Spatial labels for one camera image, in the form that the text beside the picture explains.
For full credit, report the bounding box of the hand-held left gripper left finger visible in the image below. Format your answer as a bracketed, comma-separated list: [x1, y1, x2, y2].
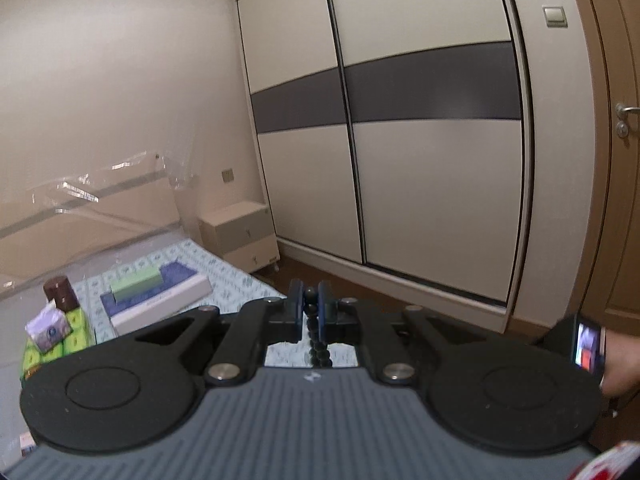
[132, 280, 305, 386]

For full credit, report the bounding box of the white nightstand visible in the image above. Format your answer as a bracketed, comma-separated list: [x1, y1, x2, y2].
[199, 201, 280, 274]

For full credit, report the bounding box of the green long box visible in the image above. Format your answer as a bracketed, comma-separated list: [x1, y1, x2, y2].
[110, 267, 164, 304]

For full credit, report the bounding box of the blue flat box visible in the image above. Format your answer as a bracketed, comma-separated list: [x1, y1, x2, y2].
[100, 260, 199, 313]

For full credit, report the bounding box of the dark bead necklace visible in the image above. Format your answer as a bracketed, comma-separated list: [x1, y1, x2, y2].
[302, 287, 334, 367]

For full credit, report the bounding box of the metal door handle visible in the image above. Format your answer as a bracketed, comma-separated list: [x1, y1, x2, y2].
[615, 102, 640, 139]

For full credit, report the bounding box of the brown wooden door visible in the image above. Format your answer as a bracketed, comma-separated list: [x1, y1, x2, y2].
[575, 0, 640, 333]

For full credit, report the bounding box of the person's right hand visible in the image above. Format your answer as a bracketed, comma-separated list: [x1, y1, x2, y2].
[599, 327, 640, 397]

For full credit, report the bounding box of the wall light switch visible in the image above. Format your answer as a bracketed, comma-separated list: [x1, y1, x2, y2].
[542, 5, 570, 29]

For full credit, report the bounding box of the purple tissue packet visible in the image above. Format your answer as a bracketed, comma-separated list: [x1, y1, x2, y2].
[25, 305, 71, 352]

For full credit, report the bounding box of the white long box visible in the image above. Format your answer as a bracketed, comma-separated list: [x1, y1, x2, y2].
[110, 275, 212, 337]

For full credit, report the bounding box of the white and grey sliding wardrobe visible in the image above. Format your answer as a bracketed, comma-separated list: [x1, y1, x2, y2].
[227, 0, 608, 333]

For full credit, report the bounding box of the plastic-wrapped wooden headboard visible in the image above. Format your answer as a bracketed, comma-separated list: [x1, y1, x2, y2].
[0, 150, 198, 301]

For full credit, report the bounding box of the red and white cloth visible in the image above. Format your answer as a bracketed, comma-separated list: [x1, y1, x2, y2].
[569, 440, 640, 480]

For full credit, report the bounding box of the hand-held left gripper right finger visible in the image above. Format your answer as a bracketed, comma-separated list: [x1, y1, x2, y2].
[318, 280, 502, 386]

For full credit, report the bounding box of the dark round jar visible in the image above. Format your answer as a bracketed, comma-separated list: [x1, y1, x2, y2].
[43, 276, 82, 314]

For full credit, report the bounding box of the bundle of green tissue packets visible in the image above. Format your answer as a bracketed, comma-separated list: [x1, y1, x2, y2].
[20, 307, 97, 382]

